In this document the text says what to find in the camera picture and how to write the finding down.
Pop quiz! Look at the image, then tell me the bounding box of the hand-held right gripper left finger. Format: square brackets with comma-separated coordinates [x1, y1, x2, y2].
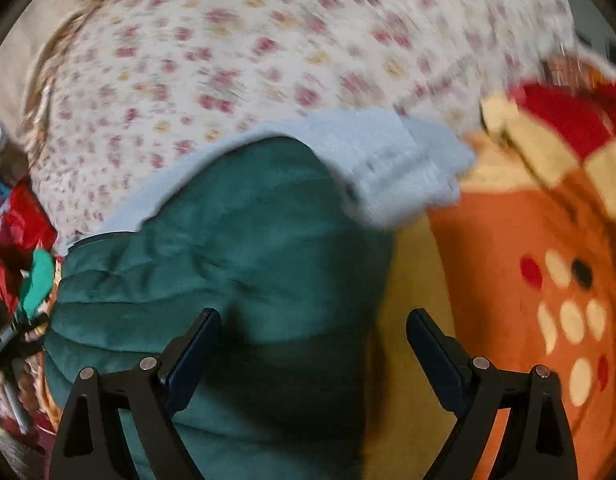
[49, 307, 223, 480]

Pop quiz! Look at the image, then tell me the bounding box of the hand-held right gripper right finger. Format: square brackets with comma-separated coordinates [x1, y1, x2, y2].
[405, 308, 579, 480]

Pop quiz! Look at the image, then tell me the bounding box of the green puffer jacket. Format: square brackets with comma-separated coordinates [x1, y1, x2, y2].
[43, 135, 396, 480]

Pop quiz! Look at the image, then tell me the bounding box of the red cloth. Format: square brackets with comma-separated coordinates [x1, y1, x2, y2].
[0, 180, 59, 311]

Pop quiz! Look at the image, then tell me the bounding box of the red orange printed blanket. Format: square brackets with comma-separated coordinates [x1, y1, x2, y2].
[358, 52, 616, 480]

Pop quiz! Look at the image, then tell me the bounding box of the light blue fleece cloth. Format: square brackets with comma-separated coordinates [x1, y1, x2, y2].
[58, 107, 477, 256]

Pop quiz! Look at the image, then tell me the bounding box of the beige patterned curtain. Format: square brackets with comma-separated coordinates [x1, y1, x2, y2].
[0, 0, 139, 161]

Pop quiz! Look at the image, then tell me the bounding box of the floral quilt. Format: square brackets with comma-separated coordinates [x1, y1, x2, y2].
[28, 0, 578, 256]

